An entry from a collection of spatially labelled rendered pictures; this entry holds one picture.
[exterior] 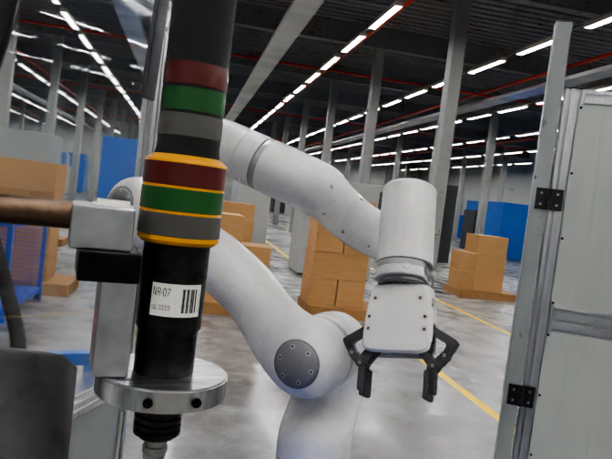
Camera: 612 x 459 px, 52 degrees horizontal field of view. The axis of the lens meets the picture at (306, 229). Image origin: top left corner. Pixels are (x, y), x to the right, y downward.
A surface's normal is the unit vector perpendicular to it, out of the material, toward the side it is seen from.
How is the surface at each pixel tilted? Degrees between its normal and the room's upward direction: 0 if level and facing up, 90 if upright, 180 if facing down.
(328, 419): 26
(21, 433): 37
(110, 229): 90
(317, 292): 90
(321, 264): 90
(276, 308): 54
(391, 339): 77
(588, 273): 90
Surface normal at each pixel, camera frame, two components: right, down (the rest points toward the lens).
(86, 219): 0.36, 0.09
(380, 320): -0.49, -0.34
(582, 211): -0.23, 0.02
